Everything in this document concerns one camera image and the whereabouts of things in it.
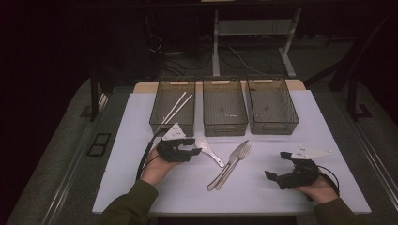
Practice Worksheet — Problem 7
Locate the white chopstick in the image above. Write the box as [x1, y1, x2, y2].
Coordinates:
[160, 91, 188, 125]
[163, 94, 194, 126]

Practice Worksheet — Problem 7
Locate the black rectangular floor frame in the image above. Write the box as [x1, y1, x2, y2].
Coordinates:
[86, 132, 113, 158]

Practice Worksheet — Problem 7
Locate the smoky transparent plastic bin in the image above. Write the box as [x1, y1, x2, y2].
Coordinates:
[247, 77, 299, 136]
[149, 79, 196, 138]
[202, 78, 249, 138]

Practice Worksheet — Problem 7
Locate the steel table knife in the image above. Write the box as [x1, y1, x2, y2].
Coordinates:
[206, 139, 250, 191]

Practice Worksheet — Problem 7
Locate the bundle of black floor cables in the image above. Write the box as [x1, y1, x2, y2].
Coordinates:
[145, 18, 217, 79]

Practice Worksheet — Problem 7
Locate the slanted black metal bar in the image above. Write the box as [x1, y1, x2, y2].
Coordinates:
[303, 8, 398, 92]

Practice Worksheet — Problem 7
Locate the white metal desk frame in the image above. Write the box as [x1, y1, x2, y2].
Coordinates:
[211, 7, 303, 79]

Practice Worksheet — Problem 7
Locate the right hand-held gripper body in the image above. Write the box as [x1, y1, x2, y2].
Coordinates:
[277, 143, 333, 191]

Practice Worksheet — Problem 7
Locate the steel fork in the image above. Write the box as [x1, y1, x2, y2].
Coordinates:
[215, 142, 253, 191]

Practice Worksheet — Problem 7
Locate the person's right hand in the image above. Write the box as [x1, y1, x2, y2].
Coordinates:
[292, 172, 341, 205]

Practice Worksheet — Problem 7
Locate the white ceramic spoon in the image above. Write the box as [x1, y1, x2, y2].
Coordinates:
[194, 136, 225, 169]

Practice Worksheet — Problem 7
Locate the wooden table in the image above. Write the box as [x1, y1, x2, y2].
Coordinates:
[133, 79, 307, 94]

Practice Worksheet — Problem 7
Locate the black metal stand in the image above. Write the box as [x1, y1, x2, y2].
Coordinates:
[89, 67, 110, 123]
[346, 74, 374, 121]

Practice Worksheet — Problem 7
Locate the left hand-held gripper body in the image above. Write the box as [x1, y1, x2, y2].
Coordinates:
[156, 122, 191, 163]

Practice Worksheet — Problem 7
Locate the white floor cable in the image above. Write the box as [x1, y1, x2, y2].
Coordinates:
[226, 46, 268, 77]

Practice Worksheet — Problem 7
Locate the person's left hand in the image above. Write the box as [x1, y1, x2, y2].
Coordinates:
[140, 148, 181, 188]

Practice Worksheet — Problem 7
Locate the hand-held gripper black cable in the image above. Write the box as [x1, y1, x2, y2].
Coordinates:
[318, 163, 342, 194]
[135, 127, 171, 183]

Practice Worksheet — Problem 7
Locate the left hand-held gripper black cable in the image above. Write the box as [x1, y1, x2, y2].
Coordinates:
[135, 127, 171, 183]

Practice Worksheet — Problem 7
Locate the right hand-held gripper black cable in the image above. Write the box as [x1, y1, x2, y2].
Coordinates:
[318, 163, 342, 194]

